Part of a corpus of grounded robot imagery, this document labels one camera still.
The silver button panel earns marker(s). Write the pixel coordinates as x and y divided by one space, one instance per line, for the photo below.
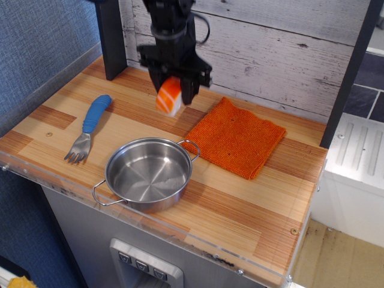
137 268

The dark grey right post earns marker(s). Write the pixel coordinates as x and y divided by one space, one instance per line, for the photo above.
355 62

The dark grey left post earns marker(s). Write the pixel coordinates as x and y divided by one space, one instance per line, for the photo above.
111 37

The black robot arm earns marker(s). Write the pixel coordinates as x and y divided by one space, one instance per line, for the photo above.
170 16

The orange knitted cloth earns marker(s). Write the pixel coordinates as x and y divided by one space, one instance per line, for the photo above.
234 139

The grey toy kitchen cabinet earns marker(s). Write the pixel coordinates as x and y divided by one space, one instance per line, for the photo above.
88 229

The yellow object at corner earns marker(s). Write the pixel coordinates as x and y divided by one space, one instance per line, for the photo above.
17 282

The dark grey post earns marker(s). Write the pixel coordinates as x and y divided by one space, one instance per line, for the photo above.
111 37
355 62

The salmon sushi toy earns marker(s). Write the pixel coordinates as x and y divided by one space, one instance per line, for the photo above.
169 97

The white ribbed box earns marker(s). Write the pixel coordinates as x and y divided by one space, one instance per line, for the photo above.
349 196

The stainless steel pot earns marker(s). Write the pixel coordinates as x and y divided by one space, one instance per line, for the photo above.
149 174

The blue handled metal fork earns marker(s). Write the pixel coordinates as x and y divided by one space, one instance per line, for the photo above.
82 145

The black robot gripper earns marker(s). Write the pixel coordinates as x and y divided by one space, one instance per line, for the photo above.
175 55

